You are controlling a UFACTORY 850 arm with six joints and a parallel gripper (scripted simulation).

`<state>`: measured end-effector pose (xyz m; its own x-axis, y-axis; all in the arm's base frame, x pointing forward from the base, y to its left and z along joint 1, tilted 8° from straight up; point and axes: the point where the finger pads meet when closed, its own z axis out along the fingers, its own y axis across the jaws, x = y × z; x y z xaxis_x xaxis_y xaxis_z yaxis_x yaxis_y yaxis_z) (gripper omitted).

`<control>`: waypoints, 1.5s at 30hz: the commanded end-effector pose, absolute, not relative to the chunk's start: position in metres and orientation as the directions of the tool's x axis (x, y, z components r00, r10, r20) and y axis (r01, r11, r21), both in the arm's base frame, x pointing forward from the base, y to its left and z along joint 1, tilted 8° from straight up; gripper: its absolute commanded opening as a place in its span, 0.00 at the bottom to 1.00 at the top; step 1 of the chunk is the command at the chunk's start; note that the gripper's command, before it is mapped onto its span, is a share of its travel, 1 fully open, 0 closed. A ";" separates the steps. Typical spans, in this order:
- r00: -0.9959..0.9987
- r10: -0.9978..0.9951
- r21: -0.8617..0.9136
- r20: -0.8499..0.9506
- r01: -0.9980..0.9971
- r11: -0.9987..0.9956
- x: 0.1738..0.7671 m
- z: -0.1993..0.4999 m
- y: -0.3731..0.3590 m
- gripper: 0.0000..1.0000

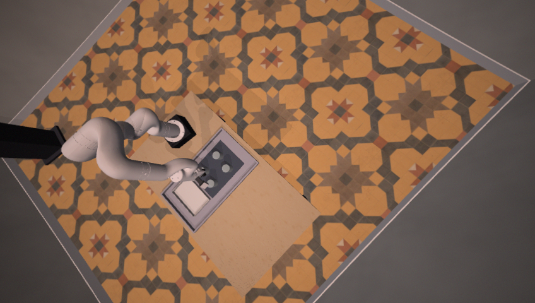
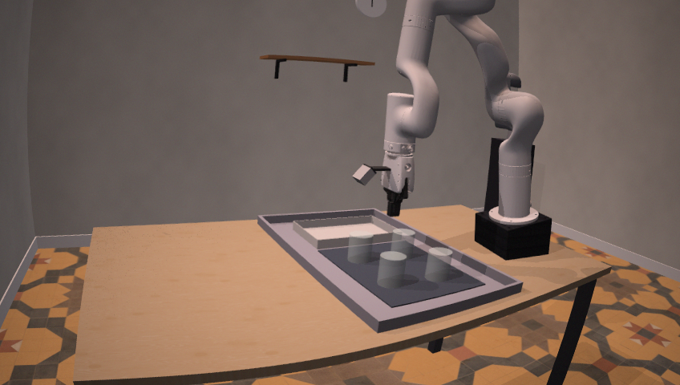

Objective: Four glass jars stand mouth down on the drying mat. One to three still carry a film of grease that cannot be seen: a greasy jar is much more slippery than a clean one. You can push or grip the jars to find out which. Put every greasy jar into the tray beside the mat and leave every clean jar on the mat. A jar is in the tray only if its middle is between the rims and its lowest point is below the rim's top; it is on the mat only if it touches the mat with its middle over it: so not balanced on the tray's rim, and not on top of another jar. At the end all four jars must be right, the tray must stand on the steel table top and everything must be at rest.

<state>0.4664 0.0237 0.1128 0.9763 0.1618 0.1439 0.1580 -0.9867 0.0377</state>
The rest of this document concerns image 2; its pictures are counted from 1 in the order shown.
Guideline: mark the clear glass jar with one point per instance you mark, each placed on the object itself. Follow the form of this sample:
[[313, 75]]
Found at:
[[360, 247], [391, 269], [403, 241], [438, 264]]

